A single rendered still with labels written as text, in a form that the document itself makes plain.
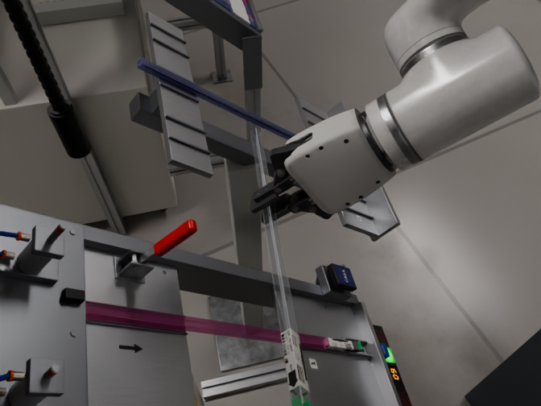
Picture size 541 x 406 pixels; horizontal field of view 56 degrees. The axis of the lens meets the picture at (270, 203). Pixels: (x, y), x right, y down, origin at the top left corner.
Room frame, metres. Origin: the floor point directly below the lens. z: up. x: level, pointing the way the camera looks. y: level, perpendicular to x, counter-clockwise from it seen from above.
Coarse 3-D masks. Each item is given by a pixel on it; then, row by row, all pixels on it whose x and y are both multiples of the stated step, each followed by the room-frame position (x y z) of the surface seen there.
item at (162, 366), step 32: (96, 256) 0.28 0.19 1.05; (96, 288) 0.24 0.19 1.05; (128, 288) 0.25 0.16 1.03; (160, 288) 0.27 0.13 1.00; (96, 320) 0.20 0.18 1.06; (96, 352) 0.17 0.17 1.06; (128, 352) 0.18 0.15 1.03; (160, 352) 0.19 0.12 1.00; (96, 384) 0.14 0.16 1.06; (128, 384) 0.15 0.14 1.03; (160, 384) 0.15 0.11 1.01; (192, 384) 0.16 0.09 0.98
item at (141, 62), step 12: (144, 60) 0.60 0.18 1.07; (156, 72) 0.59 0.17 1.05; (168, 72) 0.61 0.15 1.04; (180, 84) 0.60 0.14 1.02; (192, 84) 0.62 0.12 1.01; (204, 96) 0.61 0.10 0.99; (216, 96) 0.62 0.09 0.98; (228, 108) 0.62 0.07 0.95; (240, 108) 0.63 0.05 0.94; (252, 120) 0.63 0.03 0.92; (264, 120) 0.64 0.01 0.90; (276, 132) 0.64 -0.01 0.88; (288, 132) 0.65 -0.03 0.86
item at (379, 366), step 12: (360, 312) 0.35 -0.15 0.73; (360, 324) 0.34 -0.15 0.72; (372, 336) 0.31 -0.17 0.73; (372, 348) 0.29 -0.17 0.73; (372, 360) 0.27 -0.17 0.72; (384, 360) 0.27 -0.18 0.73; (384, 372) 0.25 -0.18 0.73; (384, 384) 0.23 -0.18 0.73; (384, 396) 0.22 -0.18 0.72; (396, 396) 0.21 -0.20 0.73
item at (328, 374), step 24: (312, 312) 0.32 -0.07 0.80; (336, 312) 0.34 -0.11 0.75; (336, 336) 0.30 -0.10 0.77; (360, 336) 0.32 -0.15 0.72; (312, 360) 0.24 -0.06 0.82; (336, 360) 0.25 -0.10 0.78; (360, 360) 0.27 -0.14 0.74; (312, 384) 0.20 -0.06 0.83; (336, 384) 0.21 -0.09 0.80; (360, 384) 0.23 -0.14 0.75
